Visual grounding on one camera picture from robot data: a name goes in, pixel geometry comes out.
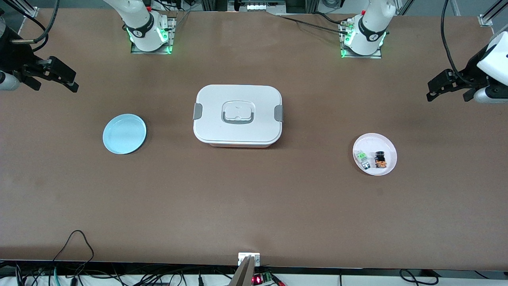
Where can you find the white power strip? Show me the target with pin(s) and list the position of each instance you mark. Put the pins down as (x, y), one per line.
(258, 6)

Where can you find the green push button switch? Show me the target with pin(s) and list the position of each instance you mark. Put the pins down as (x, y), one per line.
(362, 158)

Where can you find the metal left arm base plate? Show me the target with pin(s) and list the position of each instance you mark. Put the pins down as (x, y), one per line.
(361, 56)

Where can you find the circuit board with red light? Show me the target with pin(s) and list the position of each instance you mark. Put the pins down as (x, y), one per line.
(258, 279)

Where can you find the orange push button switch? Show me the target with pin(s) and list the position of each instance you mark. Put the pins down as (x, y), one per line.
(381, 161)

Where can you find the grey brown camera post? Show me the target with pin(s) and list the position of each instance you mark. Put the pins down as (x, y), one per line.
(244, 274)

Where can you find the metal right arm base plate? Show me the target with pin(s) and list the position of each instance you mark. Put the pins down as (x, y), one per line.
(173, 35)

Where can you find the white lunch box grey clips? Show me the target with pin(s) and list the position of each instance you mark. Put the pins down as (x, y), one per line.
(238, 135)

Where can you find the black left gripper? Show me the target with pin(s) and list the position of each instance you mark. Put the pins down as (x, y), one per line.
(469, 76)

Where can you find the small metal bracket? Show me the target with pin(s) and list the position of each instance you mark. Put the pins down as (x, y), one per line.
(243, 257)

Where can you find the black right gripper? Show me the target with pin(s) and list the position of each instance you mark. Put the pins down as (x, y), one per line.
(16, 61)

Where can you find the aluminium frame profile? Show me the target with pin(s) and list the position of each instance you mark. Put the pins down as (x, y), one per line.
(29, 10)
(486, 20)

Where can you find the light blue round plate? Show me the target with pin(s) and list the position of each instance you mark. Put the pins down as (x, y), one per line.
(124, 134)

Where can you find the pale pink round plate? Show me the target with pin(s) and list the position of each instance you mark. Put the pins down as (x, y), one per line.
(375, 141)

